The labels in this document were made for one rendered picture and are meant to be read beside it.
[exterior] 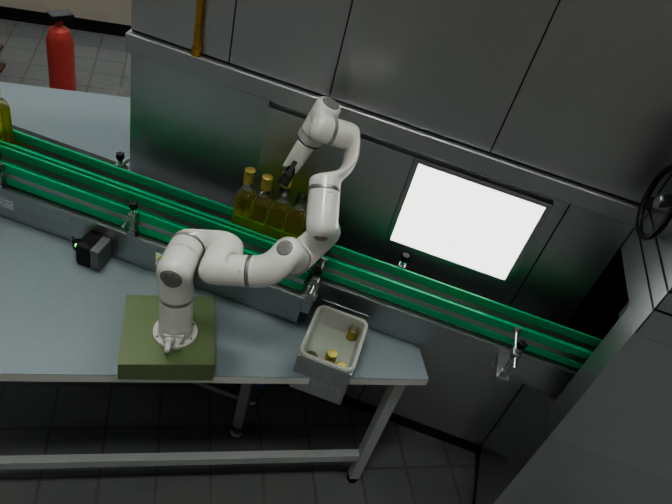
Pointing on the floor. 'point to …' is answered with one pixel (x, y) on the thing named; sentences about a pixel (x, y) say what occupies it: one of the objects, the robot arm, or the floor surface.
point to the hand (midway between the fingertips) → (287, 176)
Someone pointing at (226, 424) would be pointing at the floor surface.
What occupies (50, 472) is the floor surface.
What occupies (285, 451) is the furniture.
